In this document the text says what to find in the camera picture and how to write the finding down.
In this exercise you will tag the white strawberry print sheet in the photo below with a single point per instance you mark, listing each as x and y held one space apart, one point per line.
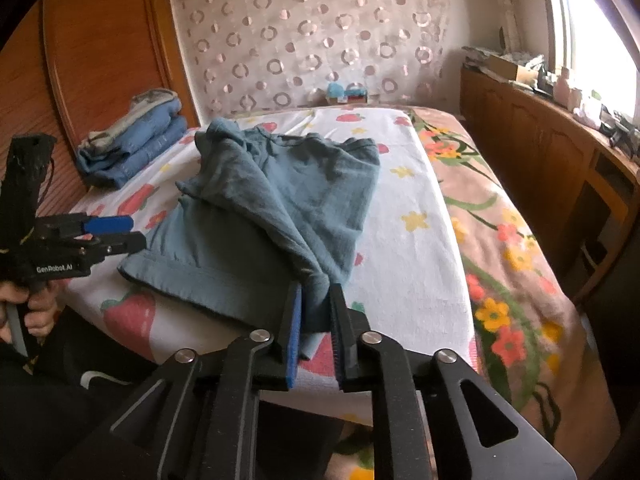
415 260

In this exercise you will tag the pink floral blanket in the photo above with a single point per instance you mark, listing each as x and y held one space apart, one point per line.
525 270

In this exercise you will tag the person's dark clothing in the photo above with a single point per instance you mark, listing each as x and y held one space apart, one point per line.
50 410

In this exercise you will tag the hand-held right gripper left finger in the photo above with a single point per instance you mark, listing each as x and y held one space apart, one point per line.
295 340

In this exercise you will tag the lace curtain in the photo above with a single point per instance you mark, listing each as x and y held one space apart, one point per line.
505 5

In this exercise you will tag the pink bottle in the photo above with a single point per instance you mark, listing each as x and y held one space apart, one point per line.
562 87

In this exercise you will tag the folded blue jeans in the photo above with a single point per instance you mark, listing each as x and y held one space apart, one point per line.
140 152

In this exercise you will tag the folded grey-green garment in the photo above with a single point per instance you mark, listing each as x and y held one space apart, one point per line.
150 97

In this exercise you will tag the circle pattern sheer cloth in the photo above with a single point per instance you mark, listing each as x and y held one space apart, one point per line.
300 35

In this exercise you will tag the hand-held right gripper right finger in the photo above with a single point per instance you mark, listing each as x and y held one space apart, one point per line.
340 340

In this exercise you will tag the wooden cabinet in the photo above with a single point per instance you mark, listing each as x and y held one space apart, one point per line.
540 130

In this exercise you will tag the teal pants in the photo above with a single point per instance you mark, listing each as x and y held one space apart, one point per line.
240 200

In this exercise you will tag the small printed box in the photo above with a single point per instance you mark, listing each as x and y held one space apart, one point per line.
356 94

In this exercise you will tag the wooden headboard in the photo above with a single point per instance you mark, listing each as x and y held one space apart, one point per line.
100 35

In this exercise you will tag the person's left hand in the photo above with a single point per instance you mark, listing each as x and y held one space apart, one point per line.
40 312

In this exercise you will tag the window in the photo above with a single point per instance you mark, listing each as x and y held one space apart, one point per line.
595 25

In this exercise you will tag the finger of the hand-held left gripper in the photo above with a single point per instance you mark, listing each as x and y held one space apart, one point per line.
112 223
125 245

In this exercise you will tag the cardboard box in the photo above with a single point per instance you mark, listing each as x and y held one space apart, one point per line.
510 67

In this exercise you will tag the dark clutter on cabinet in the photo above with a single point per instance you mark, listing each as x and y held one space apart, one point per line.
620 132

